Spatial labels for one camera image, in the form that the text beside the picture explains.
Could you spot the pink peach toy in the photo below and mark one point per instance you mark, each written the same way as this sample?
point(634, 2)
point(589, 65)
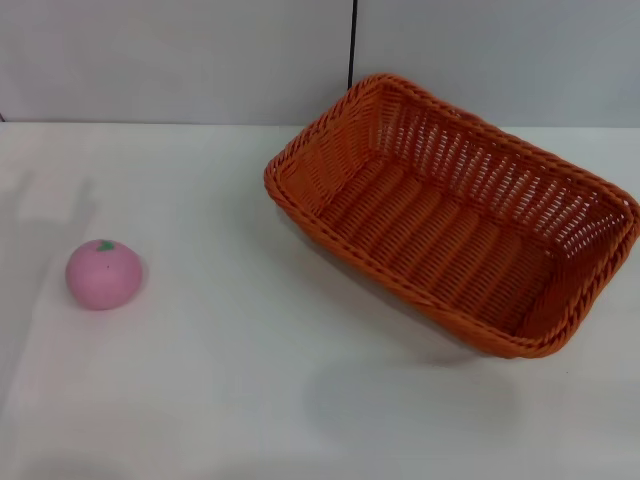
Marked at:
point(102, 277)

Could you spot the orange woven plastic basket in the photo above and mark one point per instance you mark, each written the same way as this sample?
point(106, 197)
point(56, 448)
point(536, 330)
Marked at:
point(430, 235)

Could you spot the black vertical wall strip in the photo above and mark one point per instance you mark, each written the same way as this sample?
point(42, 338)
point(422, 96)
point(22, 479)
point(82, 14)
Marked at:
point(353, 40)

